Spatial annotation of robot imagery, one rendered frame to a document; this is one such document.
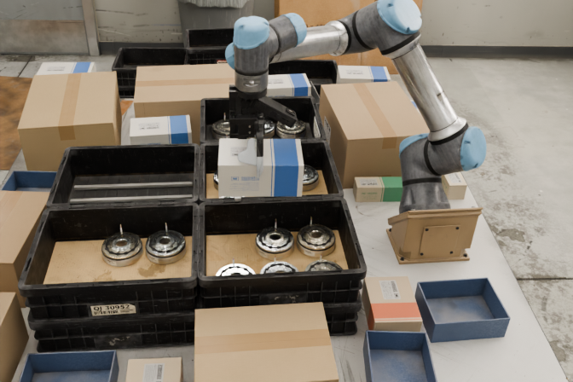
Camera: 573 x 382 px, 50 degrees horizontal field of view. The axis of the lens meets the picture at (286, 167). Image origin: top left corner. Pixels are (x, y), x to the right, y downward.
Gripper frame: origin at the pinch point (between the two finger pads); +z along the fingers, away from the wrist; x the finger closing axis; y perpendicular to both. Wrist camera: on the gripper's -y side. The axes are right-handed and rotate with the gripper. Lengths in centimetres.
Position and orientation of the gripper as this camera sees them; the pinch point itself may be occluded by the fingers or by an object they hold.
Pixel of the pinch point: (260, 161)
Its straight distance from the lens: 150.6
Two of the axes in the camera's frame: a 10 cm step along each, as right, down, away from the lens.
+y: -10.0, 0.1, -0.6
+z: -0.3, 8.3, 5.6
